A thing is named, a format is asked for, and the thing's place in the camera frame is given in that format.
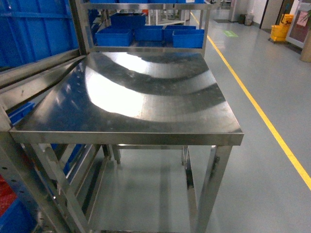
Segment steel shelf rack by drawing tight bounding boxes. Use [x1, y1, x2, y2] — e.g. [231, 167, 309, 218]
[0, 0, 122, 233]

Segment steel table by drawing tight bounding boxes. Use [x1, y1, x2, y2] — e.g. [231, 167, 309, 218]
[10, 52, 243, 233]

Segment yellow mop bucket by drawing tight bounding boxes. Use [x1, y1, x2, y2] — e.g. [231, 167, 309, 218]
[268, 14, 294, 43]

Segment plant in gold pot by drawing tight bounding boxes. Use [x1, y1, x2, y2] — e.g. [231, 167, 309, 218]
[300, 26, 311, 63]

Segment red bubble wrap bags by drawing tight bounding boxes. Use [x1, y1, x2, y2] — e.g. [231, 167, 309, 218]
[0, 176, 17, 216]

